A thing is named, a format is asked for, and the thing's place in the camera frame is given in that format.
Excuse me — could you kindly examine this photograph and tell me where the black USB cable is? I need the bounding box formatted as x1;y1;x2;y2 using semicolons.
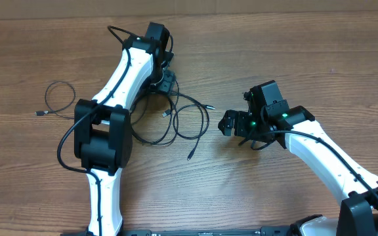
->
34;81;77;119
128;78;216;161

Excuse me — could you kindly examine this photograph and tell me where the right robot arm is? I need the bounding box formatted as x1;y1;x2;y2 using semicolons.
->
218;81;378;236

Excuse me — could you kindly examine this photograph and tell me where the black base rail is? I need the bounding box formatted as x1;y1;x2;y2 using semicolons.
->
60;221;321;236

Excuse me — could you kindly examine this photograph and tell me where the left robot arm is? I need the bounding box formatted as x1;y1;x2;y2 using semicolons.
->
73;22;176;235

